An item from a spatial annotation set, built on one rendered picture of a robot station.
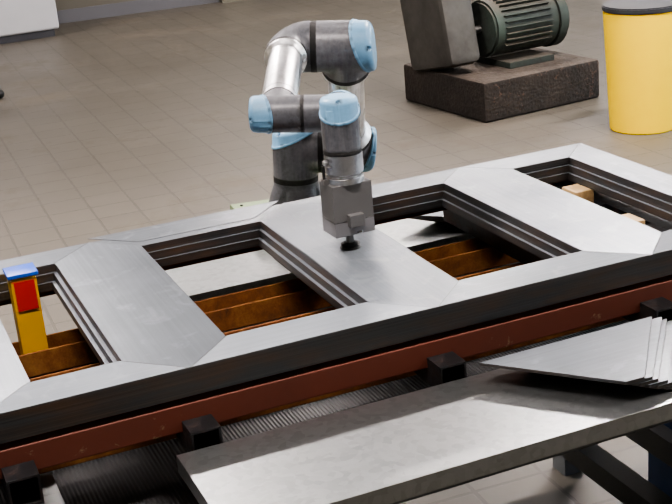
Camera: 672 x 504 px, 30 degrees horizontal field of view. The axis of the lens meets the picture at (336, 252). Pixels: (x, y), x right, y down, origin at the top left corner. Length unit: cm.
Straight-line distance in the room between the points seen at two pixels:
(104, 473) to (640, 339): 101
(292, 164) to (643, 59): 353
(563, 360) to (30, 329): 106
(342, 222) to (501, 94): 458
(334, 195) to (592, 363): 61
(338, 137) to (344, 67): 48
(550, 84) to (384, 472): 540
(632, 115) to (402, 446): 472
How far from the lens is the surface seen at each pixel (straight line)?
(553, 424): 202
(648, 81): 650
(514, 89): 701
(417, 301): 220
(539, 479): 336
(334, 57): 283
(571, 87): 726
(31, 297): 253
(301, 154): 317
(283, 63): 268
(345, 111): 237
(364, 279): 232
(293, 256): 252
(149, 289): 239
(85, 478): 242
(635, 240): 246
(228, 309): 263
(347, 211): 243
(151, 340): 215
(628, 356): 215
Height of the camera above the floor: 169
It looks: 19 degrees down
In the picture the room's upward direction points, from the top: 5 degrees counter-clockwise
